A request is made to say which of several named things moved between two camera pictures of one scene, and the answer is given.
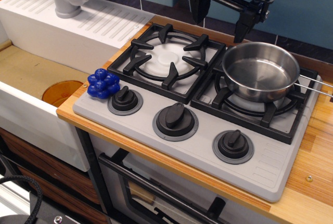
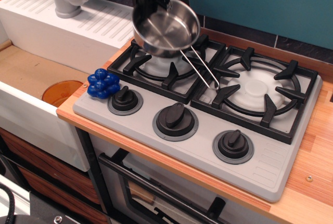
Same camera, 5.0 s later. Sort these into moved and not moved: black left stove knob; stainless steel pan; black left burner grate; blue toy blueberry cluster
Moved: stainless steel pan
Not moved: blue toy blueberry cluster; black left burner grate; black left stove knob
